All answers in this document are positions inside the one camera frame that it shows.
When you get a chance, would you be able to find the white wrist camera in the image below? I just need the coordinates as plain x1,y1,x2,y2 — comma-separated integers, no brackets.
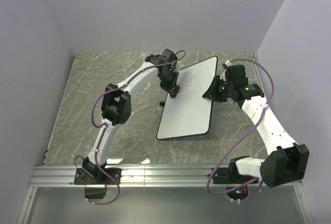
170,60,182,72
222,60,232,69

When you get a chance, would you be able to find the red whiteboard eraser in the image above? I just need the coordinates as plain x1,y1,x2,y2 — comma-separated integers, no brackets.
173,85,180,92

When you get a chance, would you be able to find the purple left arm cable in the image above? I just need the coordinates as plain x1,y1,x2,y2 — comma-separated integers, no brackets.
91,50,187,205

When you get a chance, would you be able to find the aluminium mounting rail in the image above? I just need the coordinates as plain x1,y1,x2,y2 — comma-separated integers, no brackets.
28,165,212,188

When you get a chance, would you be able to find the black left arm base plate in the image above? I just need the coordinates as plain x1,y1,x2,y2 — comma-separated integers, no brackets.
73,168,122,185

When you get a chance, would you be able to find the white whiteboard black frame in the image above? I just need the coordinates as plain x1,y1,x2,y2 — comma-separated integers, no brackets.
156,56,218,140

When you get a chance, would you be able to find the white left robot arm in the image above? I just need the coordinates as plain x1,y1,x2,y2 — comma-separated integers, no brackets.
82,49,186,184

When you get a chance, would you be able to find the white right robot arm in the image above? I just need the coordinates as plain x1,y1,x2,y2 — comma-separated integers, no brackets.
203,61,309,187

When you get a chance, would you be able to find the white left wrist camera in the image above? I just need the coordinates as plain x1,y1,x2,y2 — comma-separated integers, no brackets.
170,60,182,72

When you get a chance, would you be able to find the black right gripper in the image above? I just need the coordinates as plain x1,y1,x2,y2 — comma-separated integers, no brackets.
201,76,233,103

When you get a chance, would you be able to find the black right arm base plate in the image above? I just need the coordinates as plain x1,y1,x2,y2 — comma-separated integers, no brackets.
212,166,254,185

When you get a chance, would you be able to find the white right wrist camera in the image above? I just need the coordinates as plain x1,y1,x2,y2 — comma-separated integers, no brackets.
222,60,232,69

